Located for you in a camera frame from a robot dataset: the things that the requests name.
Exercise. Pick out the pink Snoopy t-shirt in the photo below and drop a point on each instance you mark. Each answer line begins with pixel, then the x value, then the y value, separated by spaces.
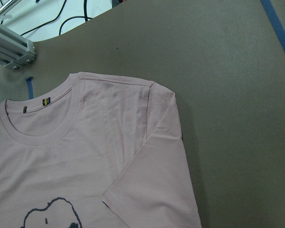
pixel 98 151

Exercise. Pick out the brown paper table cover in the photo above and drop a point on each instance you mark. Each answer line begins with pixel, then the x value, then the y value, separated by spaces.
pixel 224 62

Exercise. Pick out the blue tape grid lines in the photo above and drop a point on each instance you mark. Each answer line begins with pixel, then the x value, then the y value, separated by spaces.
pixel 267 5

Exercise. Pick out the aluminium frame post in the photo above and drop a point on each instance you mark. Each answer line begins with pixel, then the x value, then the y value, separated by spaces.
pixel 15 50

